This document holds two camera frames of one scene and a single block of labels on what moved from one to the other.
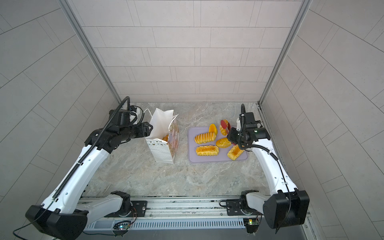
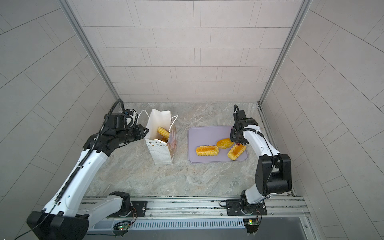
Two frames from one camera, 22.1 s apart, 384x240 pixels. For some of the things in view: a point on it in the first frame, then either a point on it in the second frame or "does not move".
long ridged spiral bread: x=205 y=138 → x=164 y=133
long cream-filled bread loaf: x=207 y=150 does not move
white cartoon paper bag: x=164 y=141 does not move
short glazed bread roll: x=234 y=152 does not move
